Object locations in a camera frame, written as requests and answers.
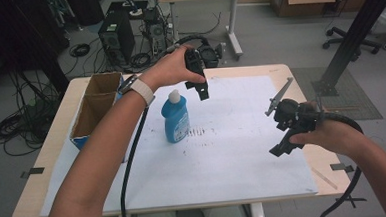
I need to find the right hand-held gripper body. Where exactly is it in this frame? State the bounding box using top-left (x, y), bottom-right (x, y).
top-left (263, 75), bottom-right (321, 143)

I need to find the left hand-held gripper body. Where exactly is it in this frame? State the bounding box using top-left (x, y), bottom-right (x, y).
top-left (183, 42), bottom-right (226, 87)

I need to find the blue bottle with white cap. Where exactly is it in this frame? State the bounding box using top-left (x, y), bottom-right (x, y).
top-left (159, 88), bottom-right (193, 145)

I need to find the person's left hand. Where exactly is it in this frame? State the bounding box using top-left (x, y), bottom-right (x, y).
top-left (145, 43), bottom-right (208, 96)

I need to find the person's right hand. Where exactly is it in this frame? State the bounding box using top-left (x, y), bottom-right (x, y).
top-left (286, 98), bottom-right (366, 161)

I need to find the white-legged desk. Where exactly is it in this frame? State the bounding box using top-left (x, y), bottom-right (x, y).
top-left (156, 0), bottom-right (272, 65)

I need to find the white sheet mat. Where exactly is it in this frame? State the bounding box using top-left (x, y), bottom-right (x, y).
top-left (33, 71), bottom-right (320, 217)

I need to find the clear tape strip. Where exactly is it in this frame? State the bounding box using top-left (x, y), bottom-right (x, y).
top-left (309, 165), bottom-right (339, 192)

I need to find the wristwatch with white band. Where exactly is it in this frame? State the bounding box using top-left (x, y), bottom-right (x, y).
top-left (116, 72), bottom-right (157, 109)

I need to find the open computer tower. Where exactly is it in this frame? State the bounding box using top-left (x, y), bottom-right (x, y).
top-left (141, 5), bottom-right (170, 57)

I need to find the black tape strip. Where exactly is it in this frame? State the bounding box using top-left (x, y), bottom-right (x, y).
top-left (329, 161), bottom-right (356, 174)
top-left (19, 166), bottom-right (46, 180)

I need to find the grey floor mat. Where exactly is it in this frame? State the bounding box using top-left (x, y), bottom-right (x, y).
top-left (290, 63), bottom-right (384, 125)

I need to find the white table leg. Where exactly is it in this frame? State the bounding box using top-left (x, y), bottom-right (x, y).
top-left (248, 202), bottom-right (267, 217)

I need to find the black tape cross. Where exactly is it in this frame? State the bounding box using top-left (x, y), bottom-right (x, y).
top-left (335, 194), bottom-right (368, 211)

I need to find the black computer tower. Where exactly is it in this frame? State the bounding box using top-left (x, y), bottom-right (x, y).
top-left (95, 0), bottom-right (138, 67)

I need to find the black office chair base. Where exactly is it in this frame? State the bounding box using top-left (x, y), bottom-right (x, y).
top-left (321, 24), bottom-right (383, 58)

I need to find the open cardboard box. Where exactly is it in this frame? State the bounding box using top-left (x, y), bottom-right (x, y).
top-left (65, 71), bottom-right (129, 152)

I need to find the brown cardboard box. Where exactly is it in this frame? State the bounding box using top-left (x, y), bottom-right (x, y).
top-left (262, 0), bottom-right (338, 20)

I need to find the light wooden table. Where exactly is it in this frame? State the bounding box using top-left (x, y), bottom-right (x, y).
top-left (4, 59), bottom-right (354, 217)

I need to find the dark curtain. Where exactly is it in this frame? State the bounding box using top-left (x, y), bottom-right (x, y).
top-left (0, 0), bottom-right (72, 103)

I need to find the coiled black cable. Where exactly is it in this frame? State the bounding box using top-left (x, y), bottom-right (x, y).
top-left (129, 52), bottom-right (154, 70)
top-left (67, 42), bottom-right (92, 59)

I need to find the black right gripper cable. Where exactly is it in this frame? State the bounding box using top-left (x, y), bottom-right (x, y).
top-left (310, 109), bottom-right (369, 217)

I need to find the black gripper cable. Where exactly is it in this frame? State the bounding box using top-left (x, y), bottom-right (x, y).
top-left (111, 33), bottom-right (221, 217)
top-left (310, 109), bottom-right (369, 217)

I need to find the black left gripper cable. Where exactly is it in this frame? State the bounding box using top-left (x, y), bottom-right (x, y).
top-left (111, 33), bottom-right (221, 217)

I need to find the black metal stand post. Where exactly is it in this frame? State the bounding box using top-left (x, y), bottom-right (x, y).
top-left (306, 0), bottom-right (386, 98)

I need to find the bundle of black floor cables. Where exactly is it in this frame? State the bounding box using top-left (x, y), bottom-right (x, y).
top-left (0, 66), bottom-right (64, 158)

